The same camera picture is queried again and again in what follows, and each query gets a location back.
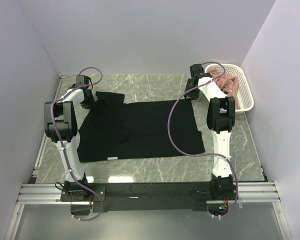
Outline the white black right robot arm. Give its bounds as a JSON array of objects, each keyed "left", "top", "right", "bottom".
[{"left": 184, "top": 63, "right": 236, "bottom": 178}]

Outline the white perforated plastic basket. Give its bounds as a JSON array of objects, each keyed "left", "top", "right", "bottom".
[{"left": 198, "top": 63, "right": 254, "bottom": 115}]

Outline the black t shirt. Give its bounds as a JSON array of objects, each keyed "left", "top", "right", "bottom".
[{"left": 77, "top": 91, "right": 205, "bottom": 163}]

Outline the pink t shirt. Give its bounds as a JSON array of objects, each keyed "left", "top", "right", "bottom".
[{"left": 214, "top": 73, "right": 240, "bottom": 110}]

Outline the aluminium extrusion rail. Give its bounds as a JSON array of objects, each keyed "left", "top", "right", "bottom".
[{"left": 16, "top": 182, "right": 281, "bottom": 205}]

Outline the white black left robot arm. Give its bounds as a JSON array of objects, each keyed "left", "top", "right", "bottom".
[{"left": 43, "top": 75, "right": 94, "bottom": 183}]

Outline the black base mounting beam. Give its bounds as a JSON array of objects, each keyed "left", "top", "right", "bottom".
[{"left": 60, "top": 181, "right": 237, "bottom": 213}]

